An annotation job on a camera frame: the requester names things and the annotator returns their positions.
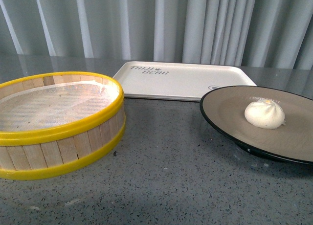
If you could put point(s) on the white steamed bun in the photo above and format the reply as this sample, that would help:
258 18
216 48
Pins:
265 114

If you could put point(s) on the beige plate with black rim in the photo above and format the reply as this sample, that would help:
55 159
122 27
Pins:
224 109

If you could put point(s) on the cream rectangular serving tray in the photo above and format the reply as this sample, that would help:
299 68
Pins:
173 81

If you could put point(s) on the bamboo steamer with yellow rims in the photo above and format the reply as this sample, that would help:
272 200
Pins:
49 152

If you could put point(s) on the white steamer liner cloth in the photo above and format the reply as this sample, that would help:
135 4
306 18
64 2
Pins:
54 105

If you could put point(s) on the grey pleated curtain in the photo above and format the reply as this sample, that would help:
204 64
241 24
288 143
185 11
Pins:
254 33

